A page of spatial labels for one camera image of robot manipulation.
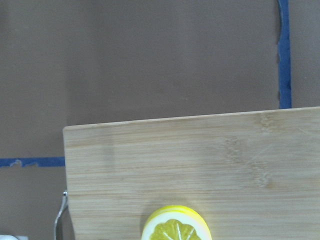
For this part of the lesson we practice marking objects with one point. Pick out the yellow lemon slice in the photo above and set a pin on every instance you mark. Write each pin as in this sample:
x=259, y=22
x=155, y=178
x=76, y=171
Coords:
x=175, y=222

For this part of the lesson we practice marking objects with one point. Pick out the bamboo cutting board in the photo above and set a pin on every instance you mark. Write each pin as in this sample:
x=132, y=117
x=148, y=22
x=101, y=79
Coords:
x=250, y=175

